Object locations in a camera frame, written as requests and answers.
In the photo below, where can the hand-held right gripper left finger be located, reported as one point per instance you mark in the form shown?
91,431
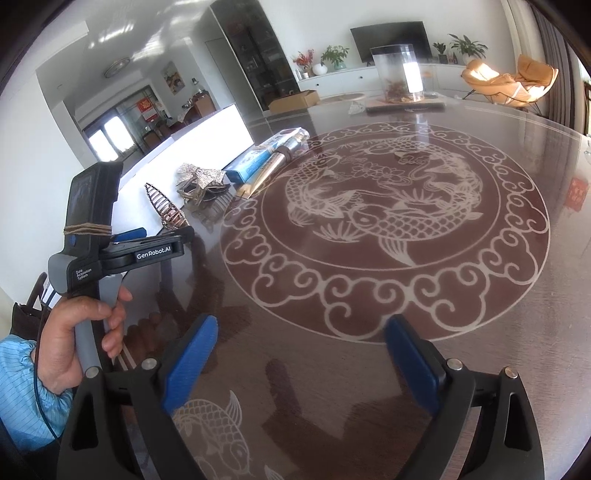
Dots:
189,364

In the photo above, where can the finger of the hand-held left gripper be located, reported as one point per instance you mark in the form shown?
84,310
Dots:
129,236
187,234

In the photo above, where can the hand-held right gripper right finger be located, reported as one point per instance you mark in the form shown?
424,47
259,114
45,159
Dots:
413,364

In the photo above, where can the white storage box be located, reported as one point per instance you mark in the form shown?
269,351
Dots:
198,143

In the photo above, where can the person's left forearm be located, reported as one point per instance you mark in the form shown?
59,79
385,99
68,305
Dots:
18,374

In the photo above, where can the dark patterned desktop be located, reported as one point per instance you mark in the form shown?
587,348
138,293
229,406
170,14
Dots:
323,392

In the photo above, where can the person's left hand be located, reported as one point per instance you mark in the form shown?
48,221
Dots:
60,346

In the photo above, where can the silver rhinestone hair clip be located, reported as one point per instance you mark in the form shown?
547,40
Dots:
168,210

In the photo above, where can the dark sunglasses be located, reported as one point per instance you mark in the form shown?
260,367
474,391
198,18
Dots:
207,193

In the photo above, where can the rhinestone bow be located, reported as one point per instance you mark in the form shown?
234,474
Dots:
203,174

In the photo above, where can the blue and white carton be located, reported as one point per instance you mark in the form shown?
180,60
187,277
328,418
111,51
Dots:
251,164

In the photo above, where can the gold tube with clear cap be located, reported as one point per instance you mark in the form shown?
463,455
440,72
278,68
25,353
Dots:
272,164

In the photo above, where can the red paper door decoration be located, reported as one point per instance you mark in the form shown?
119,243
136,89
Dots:
146,104

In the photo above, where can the wooden dining chair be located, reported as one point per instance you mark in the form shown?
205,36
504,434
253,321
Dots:
204,105

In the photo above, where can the dark wooden chair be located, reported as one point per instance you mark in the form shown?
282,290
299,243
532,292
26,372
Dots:
25,318

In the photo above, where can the round ceiling light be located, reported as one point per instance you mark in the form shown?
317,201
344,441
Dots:
116,67

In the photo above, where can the cardboard box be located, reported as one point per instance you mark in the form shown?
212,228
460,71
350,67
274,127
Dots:
293,102

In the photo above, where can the dark display cabinet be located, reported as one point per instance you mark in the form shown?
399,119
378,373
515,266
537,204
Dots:
258,50

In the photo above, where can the round beige floor mat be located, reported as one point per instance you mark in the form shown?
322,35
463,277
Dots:
341,97

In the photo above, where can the red flower bouquet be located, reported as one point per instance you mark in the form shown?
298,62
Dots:
303,60

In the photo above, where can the clear plastic wrapper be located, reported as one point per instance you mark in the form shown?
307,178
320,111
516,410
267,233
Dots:
356,108

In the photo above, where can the white round vase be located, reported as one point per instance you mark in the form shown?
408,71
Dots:
320,69

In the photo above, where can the white television cabinet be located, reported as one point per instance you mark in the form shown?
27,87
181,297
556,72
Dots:
351,81

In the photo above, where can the green potted plant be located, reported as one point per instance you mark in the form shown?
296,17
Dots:
334,55

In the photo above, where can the wooden tray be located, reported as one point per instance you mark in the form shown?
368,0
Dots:
406,107

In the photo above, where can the clear cylindrical jar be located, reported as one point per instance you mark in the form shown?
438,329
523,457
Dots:
392,69

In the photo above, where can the black television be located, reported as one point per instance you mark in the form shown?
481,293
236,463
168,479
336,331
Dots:
388,37

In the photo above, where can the orange lounge chair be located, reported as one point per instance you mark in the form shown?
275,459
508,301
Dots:
503,83

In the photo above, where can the small potted plant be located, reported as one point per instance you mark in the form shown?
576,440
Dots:
439,48

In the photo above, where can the large leafy potted plant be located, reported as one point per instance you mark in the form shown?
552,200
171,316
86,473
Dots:
468,46

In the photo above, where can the grey curtain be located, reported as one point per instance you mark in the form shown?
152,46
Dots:
558,50

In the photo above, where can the framed wall painting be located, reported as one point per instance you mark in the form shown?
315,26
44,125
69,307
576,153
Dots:
172,77

